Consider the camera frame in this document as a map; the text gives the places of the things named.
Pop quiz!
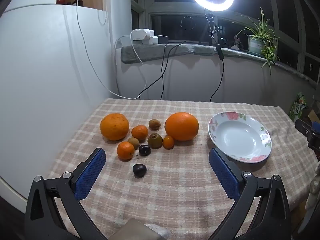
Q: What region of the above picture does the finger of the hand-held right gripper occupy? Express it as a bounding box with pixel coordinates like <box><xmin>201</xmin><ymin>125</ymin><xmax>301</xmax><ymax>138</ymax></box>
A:
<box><xmin>294</xmin><ymin>118</ymin><xmax>320</xmax><ymax>160</ymax></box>

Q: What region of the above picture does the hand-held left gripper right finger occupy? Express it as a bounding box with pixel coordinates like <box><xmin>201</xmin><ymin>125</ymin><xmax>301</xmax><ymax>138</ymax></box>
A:
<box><xmin>208</xmin><ymin>147</ymin><xmax>292</xmax><ymax>240</ymax></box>

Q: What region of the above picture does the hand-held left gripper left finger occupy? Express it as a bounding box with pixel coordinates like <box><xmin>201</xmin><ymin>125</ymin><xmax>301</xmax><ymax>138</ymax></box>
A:
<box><xmin>24</xmin><ymin>147</ymin><xmax>107</xmax><ymax>240</ymax></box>

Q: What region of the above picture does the white floral plate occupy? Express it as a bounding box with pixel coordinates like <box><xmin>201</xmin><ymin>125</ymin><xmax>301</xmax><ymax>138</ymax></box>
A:
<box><xmin>208</xmin><ymin>111</ymin><xmax>272</xmax><ymax>164</ymax></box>

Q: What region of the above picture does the small mandarin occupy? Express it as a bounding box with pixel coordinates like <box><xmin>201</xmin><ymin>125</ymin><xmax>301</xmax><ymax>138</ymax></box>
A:
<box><xmin>116</xmin><ymin>141</ymin><xmax>135</xmax><ymax>161</ymax></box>
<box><xmin>131</xmin><ymin>125</ymin><xmax>149</xmax><ymax>141</ymax></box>

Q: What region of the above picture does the large speckled orange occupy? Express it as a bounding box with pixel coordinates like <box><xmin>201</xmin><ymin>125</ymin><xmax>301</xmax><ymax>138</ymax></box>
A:
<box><xmin>100</xmin><ymin>113</ymin><xmax>130</xmax><ymax>141</ymax></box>

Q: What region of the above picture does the orange kumquat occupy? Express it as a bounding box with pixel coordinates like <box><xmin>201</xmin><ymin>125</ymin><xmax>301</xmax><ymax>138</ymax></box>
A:
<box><xmin>163</xmin><ymin>135</ymin><xmax>175</xmax><ymax>149</ymax></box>

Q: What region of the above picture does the large smooth orange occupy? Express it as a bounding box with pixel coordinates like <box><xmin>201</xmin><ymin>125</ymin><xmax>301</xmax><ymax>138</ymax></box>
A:
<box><xmin>164</xmin><ymin>112</ymin><xmax>199</xmax><ymax>141</ymax></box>

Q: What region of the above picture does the green-brown persimmon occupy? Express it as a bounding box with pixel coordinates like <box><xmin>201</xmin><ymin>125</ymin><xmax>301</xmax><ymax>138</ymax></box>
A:
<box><xmin>147</xmin><ymin>132</ymin><xmax>163</xmax><ymax>149</ymax></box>

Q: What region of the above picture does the brown cardboard box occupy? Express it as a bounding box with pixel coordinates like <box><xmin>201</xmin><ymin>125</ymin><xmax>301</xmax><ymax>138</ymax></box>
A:
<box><xmin>307</xmin><ymin>109</ymin><xmax>320</xmax><ymax>124</ymax></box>

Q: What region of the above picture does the green snack packet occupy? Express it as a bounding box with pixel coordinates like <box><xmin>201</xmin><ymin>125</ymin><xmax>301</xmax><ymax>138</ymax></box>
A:
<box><xmin>289</xmin><ymin>92</ymin><xmax>307</xmax><ymax>122</ymax></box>

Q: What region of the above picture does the dark plum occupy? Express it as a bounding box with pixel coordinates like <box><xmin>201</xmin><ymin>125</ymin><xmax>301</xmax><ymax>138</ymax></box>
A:
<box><xmin>138</xmin><ymin>144</ymin><xmax>151</xmax><ymax>157</ymax></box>
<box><xmin>132</xmin><ymin>163</ymin><xmax>147</xmax><ymax>179</ymax></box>

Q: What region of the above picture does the beige plaid tablecloth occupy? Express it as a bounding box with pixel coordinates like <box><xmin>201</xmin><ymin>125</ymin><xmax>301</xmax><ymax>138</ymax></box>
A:
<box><xmin>47</xmin><ymin>97</ymin><xmax>310</xmax><ymax>240</ymax></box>

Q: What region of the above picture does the grey-brown block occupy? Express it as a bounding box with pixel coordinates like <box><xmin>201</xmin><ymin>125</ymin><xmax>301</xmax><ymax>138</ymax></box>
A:
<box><xmin>117</xmin><ymin>218</ymin><xmax>163</xmax><ymax>240</ymax></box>

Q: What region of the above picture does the potted spider plant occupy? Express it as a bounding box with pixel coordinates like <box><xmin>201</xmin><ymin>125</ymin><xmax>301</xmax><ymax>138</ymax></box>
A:
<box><xmin>231</xmin><ymin>7</ymin><xmax>280</xmax><ymax>75</ymax></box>

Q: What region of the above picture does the white refrigerator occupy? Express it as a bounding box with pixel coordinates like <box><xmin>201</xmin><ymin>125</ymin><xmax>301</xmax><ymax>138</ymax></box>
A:
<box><xmin>0</xmin><ymin>0</ymin><xmax>118</xmax><ymax>205</ymax></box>

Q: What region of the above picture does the dark window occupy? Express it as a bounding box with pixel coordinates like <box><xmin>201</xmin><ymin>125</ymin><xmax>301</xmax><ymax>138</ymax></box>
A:
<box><xmin>130</xmin><ymin>0</ymin><xmax>320</xmax><ymax>85</ymax></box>

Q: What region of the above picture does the grey stone windowsill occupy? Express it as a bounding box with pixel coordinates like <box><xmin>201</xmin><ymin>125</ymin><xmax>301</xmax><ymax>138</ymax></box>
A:
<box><xmin>120</xmin><ymin>41</ymin><xmax>320</xmax><ymax>85</ymax></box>

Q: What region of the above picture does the white power strip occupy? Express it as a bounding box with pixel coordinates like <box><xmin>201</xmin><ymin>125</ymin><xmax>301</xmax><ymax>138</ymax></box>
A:
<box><xmin>130</xmin><ymin>29</ymin><xmax>159</xmax><ymax>45</ymax></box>

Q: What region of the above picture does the white cable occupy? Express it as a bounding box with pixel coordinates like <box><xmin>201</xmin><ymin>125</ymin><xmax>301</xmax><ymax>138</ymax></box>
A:
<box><xmin>76</xmin><ymin>0</ymin><xmax>148</xmax><ymax>100</ymax></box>

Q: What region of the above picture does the black ring light cable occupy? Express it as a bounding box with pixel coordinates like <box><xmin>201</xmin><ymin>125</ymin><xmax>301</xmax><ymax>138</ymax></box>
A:
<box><xmin>204</xmin><ymin>7</ymin><xmax>225</xmax><ymax>102</ymax></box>

